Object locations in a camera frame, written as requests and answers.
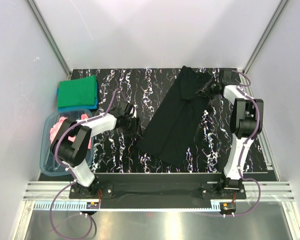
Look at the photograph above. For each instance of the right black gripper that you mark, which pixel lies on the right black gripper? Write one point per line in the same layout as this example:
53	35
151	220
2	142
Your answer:
205	87

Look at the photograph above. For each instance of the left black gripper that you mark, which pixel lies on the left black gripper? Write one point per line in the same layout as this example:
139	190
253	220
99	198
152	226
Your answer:
136	132

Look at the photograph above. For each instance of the black t shirt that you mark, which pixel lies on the black t shirt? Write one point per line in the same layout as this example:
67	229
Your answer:
173	126

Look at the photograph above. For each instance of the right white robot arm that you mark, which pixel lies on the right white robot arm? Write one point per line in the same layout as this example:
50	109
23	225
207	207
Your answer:
245	125

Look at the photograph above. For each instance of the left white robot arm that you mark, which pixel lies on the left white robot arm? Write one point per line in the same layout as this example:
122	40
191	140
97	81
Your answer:
70	144

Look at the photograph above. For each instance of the folded blue t shirt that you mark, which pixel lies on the folded blue t shirt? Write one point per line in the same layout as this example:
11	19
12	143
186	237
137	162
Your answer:
89	107

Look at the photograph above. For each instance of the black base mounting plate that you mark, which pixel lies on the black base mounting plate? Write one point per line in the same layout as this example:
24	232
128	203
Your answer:
205	186

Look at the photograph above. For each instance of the folded green t shirt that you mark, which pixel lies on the folded green t shirt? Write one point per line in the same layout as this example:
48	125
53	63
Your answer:
77	92

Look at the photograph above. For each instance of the pink t shirt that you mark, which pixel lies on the pink t shirt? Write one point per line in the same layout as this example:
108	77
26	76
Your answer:
54	130

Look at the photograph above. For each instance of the clear blue plastic bin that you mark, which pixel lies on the clear blue plastic bin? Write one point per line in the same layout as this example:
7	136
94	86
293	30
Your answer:
47	163

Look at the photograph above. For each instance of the white slotted cable duct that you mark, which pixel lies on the white slotted cable duct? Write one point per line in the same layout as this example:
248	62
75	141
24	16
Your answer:
104	206

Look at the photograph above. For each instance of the right aluminium frame post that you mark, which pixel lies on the right aluminium frame post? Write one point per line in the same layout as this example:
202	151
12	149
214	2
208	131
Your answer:
282	5

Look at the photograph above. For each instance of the aluminium frame post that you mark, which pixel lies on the aluminium frame post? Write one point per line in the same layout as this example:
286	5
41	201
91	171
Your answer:
48	36
282	5

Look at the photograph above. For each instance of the left aluminium frame post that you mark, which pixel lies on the left aluminium frame post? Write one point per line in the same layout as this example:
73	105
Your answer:
48	36

